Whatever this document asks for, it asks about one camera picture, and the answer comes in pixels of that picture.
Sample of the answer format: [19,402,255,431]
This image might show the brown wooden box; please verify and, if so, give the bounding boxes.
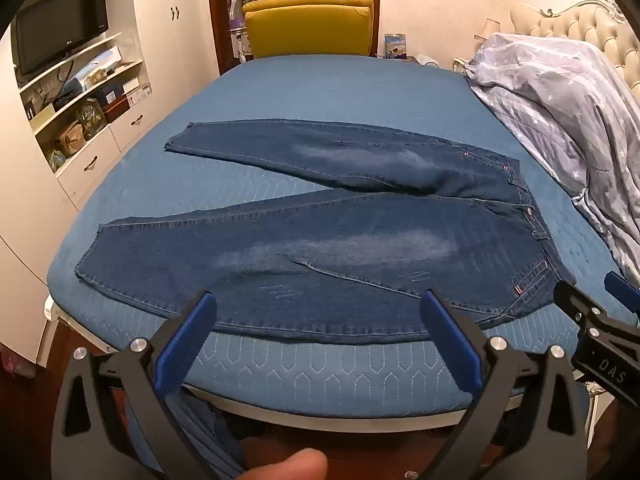
[101,95,134,122]

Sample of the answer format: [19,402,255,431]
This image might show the cream tufted headboard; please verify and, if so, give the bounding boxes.
[510,0,640,92]

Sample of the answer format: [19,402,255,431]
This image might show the shiny green bag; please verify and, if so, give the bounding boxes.
[77,99,109,141]

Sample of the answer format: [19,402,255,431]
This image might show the tan handbag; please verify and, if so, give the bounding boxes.
[56,120,86,159]

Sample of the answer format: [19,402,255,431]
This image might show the person's left hand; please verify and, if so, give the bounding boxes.
[242,447,328,480]

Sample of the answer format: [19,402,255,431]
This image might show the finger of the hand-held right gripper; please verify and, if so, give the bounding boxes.
[604,271,640,322]
[554,280,613,343]

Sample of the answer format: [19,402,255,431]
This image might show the white and blue box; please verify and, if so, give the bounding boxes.
[64,45,124,97]

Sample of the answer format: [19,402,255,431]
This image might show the blue denim pants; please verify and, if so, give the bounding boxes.
[75,119,577,346]

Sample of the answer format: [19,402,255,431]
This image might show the cream built-in wardrobe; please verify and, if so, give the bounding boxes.
[0,0,222,366]

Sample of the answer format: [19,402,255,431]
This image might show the yellow upholstered chair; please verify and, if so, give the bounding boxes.
[242,0,375,60]

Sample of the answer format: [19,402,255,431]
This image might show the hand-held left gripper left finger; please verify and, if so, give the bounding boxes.
[51,290,242,480]

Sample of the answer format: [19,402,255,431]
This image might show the bed with blue quilted cover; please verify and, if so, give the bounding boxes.
[44,55,640,433]

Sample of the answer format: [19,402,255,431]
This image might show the dark flat box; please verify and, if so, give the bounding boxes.
[95,77,151,107]

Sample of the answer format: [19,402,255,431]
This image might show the dark wooden window frame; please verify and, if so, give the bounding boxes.
[206,0,385,74]

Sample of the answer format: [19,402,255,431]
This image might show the cream bedside lamp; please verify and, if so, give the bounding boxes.
[474,17,501,49]

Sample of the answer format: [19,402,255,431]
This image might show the black flat television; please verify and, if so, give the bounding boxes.
[15,0,110,77]

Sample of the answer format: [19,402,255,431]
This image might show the grey star print duvet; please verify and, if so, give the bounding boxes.
[465,32,640,281]

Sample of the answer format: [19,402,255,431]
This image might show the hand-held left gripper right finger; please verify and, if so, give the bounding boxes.
[414,289,591,480]

